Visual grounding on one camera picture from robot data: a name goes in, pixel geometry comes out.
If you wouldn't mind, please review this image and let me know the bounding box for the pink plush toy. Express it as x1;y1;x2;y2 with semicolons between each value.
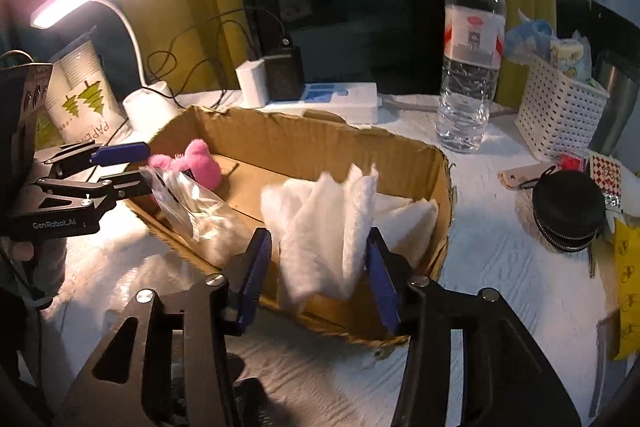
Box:
148;140;224;194

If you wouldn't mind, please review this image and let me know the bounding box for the cardboard box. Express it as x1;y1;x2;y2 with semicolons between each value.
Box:
122;105;457;351

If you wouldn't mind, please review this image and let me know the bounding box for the pale yellow packet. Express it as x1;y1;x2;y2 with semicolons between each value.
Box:
549;32;594;81

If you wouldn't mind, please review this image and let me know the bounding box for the clear plastic water bottle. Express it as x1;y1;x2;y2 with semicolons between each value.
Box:
436;0;507;154

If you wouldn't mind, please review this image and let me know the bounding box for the white charger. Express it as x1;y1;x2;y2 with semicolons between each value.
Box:
235;60;272;107

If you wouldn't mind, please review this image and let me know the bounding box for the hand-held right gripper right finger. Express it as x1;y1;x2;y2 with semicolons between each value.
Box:
366;227;582;427

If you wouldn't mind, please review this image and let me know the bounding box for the white textured table cover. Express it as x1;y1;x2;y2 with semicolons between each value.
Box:
37;89;632;427

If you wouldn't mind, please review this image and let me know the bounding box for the blue plastic bag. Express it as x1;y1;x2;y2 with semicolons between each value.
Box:
503;19;554;66

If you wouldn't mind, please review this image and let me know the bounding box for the clear plastic bag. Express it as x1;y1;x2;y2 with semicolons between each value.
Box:
145;166;252;269

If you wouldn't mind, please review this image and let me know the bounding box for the white power strip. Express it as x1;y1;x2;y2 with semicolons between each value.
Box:
262;81;382;124

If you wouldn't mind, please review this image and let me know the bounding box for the person's left forearm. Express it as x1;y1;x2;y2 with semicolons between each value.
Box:
0;238;69;310

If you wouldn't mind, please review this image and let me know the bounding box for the person's left hand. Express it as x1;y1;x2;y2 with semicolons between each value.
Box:
0;241;37;264

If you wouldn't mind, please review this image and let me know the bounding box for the small red box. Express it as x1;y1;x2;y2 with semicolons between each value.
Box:
559;151;591;173

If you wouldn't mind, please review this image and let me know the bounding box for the white fluffy cloth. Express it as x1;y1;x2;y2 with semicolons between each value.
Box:
260;164;381;304

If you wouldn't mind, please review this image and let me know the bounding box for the metal flask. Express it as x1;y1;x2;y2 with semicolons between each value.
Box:
594;56;640;158

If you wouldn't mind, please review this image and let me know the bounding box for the folded white cloth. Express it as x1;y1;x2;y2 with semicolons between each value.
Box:
374;193;441;230

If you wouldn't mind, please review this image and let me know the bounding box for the beige leather key holder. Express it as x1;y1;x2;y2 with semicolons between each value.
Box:
498;162;559;192

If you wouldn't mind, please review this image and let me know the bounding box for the red white patterned packet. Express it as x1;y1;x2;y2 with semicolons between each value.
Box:
587;150;626;210

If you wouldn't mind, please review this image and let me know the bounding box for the paper canister with green trees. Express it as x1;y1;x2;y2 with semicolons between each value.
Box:
34;32;127;150

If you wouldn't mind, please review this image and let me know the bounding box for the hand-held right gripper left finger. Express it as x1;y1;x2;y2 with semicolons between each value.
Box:
52;227;273;427

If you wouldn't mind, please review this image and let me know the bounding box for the black round zip case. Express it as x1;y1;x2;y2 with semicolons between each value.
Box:
531;169;609;254

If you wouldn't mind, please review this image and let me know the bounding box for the black cable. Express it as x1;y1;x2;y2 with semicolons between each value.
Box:
144;6;283;108

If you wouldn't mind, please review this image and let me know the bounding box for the black charger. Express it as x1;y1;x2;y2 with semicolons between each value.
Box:
262;38;306;102

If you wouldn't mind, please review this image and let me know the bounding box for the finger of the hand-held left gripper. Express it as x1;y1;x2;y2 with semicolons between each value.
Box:
44;141;152;178
34;169;157;210

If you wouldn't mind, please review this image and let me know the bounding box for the white perforated basket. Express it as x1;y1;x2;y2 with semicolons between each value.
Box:
514;53;611;163

